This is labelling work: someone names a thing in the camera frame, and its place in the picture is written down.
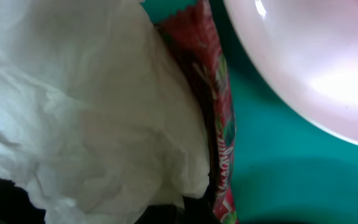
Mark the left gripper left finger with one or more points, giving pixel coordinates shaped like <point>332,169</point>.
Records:
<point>15,206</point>

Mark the red snack wrapper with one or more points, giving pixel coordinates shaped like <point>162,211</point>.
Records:
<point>192,38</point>

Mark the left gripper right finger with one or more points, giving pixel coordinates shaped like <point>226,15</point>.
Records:
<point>179,213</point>

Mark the pink plate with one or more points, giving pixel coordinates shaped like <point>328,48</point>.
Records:
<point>307,52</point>

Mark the teal serving tray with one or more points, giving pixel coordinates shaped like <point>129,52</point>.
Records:
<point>286,169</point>

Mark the white napkin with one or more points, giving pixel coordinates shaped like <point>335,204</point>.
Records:
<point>97,121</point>

